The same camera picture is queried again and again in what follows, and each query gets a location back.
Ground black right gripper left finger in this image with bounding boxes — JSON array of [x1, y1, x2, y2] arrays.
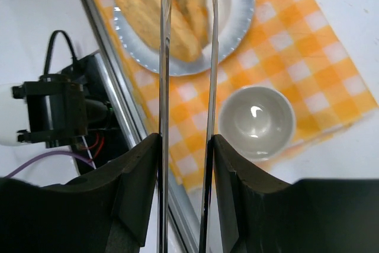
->
[[1, 133, 160, 252]]

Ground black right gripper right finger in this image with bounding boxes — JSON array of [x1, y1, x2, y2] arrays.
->
[[214, 135, 378, 252]]

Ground bread piece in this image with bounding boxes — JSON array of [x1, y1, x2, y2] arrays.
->
[[115, 0, 208, 62]]

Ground stainless steel tongs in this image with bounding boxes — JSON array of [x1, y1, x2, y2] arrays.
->
[[158, 0, 219, 252]]

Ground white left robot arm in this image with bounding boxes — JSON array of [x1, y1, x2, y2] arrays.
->
[[1, 74, 160, 252]]

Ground bread on plate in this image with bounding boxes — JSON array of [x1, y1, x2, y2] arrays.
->
[[175, 0, 209, 48]]

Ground yellow checkered cloth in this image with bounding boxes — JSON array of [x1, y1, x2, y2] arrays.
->
[[79, 0, 379, 193]]

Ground white paper plate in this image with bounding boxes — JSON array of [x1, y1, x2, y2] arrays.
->
[[113, 0, 255, 76]]

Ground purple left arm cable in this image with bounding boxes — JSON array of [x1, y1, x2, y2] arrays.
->
[[0, 150, 97, 180]]

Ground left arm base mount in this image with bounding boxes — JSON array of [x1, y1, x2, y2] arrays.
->
[[61, 53, 130, 168]]

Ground aluminium rail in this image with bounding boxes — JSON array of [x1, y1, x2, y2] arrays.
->
[[81, 0, 200, 252]]

